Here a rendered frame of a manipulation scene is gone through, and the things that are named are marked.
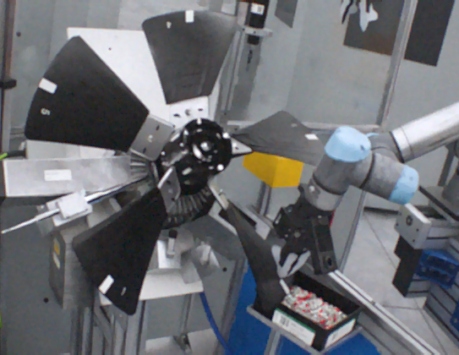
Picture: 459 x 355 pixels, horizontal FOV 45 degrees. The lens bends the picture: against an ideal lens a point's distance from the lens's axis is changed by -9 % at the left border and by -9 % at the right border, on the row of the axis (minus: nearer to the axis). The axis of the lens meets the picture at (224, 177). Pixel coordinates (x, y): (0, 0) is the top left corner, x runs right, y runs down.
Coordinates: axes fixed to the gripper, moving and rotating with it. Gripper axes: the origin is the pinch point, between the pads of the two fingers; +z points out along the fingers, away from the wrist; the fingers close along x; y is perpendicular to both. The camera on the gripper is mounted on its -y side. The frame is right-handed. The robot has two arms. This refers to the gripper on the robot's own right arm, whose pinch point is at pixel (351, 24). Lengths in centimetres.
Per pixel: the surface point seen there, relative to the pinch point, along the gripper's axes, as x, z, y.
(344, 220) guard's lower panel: 46, 94, 69
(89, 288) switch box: 1, 79, -70
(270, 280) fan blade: -46, 49, -49
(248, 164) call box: 9, 48, -20
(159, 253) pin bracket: -27, 52, -65
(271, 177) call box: -3, 47, -20
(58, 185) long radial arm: -19, 38, -87
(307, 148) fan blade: -27.0, 28.1, -31.2
